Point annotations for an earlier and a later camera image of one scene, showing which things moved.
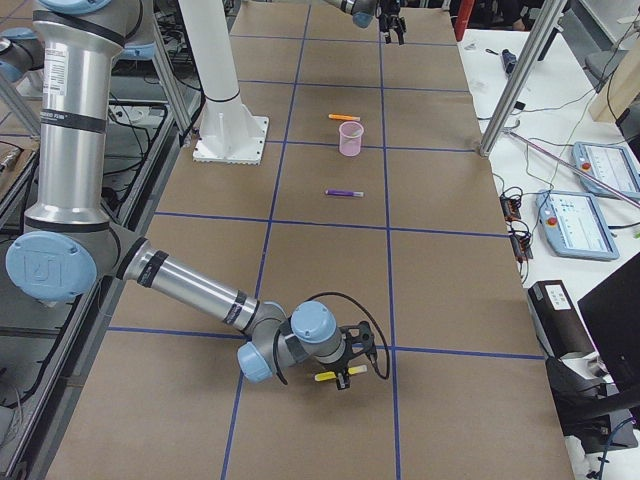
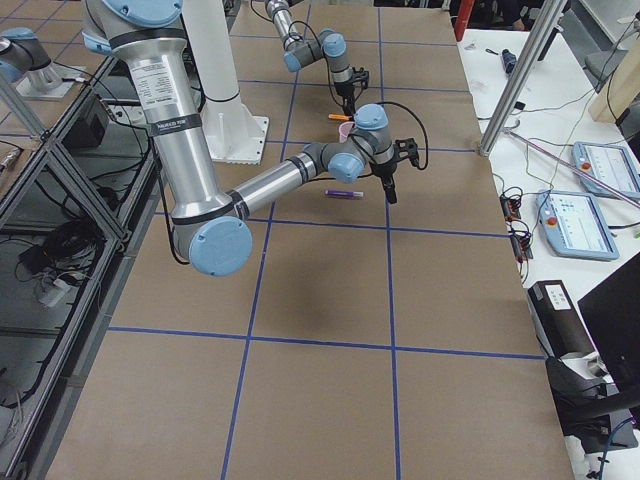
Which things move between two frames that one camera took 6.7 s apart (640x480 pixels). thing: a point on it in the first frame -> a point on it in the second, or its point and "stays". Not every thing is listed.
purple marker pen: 343,193 stays
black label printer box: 558,324 stays
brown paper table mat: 379,186 stays
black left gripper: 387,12 -> 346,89
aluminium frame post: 546,22 stays
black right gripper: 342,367 -> 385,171
